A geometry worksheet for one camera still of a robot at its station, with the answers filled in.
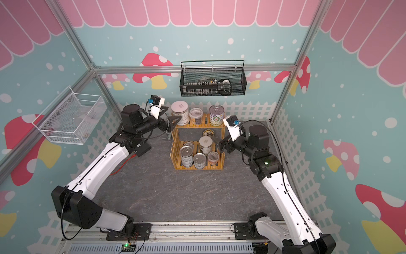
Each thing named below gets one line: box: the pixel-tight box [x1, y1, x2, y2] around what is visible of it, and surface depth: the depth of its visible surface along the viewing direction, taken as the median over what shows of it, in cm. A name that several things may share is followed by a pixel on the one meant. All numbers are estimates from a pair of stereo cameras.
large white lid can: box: [170, 100, 190, 126], surface depth 77 cm
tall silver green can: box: [179, 145, 194, 168], surface depth 89 cm
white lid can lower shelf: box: [198, 135, 214, 156], surface depth 96 cm
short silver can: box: [192, 152, 207, 170], surface depth 93 cm
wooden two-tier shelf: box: [170, 113, 226, 171], surface depth 94 cm
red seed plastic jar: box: [207, 151, 220, 166], surface depth 94 cm
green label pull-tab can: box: [208, 104, 225, 127], surface depth 79 cm
